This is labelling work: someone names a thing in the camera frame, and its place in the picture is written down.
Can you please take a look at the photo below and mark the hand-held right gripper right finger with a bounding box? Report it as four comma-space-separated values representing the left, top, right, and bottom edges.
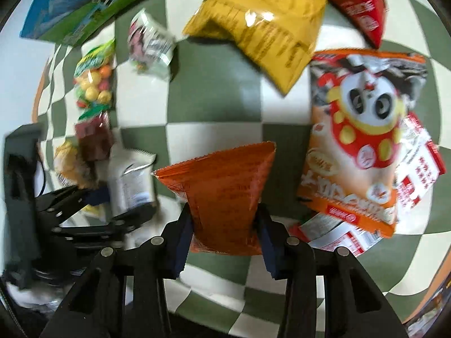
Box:
255, 202, 404, 338

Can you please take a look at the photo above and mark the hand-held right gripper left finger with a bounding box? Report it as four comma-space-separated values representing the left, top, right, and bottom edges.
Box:
39, 202, 194, 338

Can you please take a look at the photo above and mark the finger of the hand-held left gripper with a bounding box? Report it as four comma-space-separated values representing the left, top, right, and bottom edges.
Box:
51, 201, 157, 250
33, 185, 111, 219

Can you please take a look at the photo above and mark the silver snack packet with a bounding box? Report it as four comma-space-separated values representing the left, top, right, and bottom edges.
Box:
106, 146, 157, 221

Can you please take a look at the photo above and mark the pale green snack packet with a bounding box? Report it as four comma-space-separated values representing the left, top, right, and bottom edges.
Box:
127, 9, 177, 81

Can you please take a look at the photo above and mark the blue and green cardboard box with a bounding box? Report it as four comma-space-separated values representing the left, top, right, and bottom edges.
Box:
19, 0, 166, 46

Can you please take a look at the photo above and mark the clear packet of yellow snacks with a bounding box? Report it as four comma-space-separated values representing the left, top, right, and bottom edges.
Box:
54, 140, 97, 189

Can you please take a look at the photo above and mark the dark red snack packet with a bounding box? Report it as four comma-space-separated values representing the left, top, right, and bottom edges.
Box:
75, 111, 115, 163

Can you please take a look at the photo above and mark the red and white snack packet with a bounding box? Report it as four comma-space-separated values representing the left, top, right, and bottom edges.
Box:
289, 211, 386, 257
393, 111, 446, 214

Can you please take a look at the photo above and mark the colourful candy ball bag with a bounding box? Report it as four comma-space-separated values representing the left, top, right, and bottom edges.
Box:
73, 39, 117, 120

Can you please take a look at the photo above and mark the orange panda print snack bag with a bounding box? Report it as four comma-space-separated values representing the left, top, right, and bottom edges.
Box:
296, 49, 428, 238

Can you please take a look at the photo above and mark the green white checkered cloth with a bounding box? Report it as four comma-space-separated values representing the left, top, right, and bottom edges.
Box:
32, 0, 448, 338

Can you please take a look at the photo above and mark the yellow snack bag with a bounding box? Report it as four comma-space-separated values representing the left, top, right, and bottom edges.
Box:
183, 0, 328, 95

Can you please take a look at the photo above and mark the red snack bag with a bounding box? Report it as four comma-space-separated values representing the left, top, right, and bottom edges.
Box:
315, 0, 386, 50

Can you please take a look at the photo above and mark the black cable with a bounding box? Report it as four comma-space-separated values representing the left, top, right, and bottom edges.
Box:
35, 141, 48, 198

